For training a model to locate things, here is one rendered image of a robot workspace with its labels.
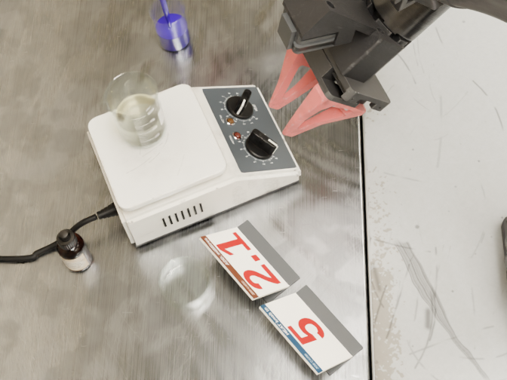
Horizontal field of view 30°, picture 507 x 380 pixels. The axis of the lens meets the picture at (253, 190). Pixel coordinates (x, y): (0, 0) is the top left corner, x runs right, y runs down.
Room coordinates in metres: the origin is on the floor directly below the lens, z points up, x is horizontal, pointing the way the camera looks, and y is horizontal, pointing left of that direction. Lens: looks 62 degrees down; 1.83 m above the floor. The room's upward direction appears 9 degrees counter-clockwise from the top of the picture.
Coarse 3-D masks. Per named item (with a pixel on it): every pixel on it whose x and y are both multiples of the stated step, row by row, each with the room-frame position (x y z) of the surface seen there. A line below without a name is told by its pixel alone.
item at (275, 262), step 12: (240, 228) 0.45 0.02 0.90; (252, 228) 0.44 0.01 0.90; (252, 240) 0.43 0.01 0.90; (264, 240) 0.43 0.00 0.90; (264, 252) 0.41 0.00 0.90; (276, 252) 0.41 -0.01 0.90; (276, 264) 0.40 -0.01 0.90; (288, 276) 0.38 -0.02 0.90; (276, 288) 0.37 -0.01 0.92; (252, 300) 0.35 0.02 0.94; (264, 300) 0.36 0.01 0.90
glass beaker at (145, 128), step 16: (112, 80) 0.56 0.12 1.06; (128, 80) 0.56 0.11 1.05; (144, 80) 0.56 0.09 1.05; (112, 96) 0.55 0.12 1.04; (128, 96) 0.56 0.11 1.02; (112, 112) 0.52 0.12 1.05; (128, 112) 0.51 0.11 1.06; (144, 112) 0.52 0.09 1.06; (160, 112) 0.53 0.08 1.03; (128, 128) 0.52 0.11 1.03; (144, 128) 0.52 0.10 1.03; (160, 128) 0.52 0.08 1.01; (128, 144) 0.52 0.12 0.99; (144, 144) 0.51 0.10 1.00
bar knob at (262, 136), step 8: (248, 136) 0.53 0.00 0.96; (256, 136) 0.52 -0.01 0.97; (264, 136) 0.52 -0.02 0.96; (248, 144) 0.52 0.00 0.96; (256, 144) 0.52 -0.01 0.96; (264, 144) 0.51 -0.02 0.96; (272, 144) 0.51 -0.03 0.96; (256, 152) 0.51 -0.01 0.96; (264, 152) 0.51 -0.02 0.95; (272, 152) 0.51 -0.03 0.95
